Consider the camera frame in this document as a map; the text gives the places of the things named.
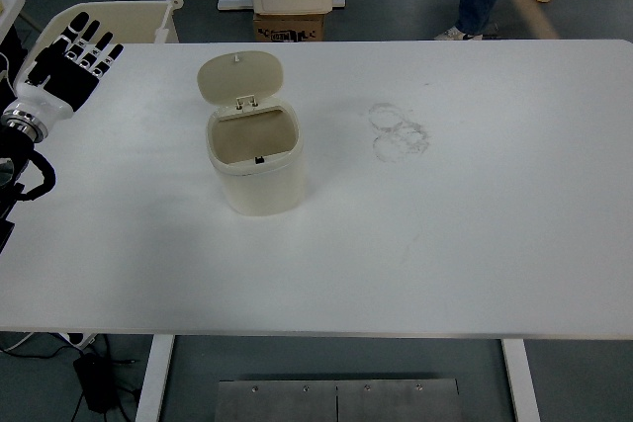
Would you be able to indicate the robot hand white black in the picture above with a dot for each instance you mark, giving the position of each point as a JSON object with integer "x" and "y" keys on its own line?
{"x": 54, "y": 78}

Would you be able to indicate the cream trash bin with lid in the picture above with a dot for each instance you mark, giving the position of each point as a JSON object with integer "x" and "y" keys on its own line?
{"x": 262, "y": 185}

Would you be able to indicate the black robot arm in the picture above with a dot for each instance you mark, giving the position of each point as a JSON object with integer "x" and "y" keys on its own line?
{"x": 22, "y": 121}

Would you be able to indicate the small white side table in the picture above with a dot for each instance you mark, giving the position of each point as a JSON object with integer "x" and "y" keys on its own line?
{"x": 11, "y": 9}

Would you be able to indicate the cream plastic cart basket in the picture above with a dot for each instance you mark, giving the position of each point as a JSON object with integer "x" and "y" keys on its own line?
{"x": 128, "y": 19}

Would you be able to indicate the grey metal base bar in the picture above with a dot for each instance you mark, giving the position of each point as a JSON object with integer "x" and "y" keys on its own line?
{"x": 232, "y": 4}

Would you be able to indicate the brown cardboard box black print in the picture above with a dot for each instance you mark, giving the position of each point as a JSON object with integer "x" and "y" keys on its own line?
{"x": 289, "y": 26}

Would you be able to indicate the black power adapter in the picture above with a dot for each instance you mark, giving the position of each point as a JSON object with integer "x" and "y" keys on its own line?
{"x": 95, "y": 382}

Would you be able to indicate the white table leg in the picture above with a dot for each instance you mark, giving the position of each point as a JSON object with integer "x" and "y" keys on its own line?
{"x": 154, "y": 377}
{"x": 520, "y": 377}

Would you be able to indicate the grey metal plate with screws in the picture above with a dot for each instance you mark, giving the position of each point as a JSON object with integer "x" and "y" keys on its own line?
{"x": 336, "y": 402}

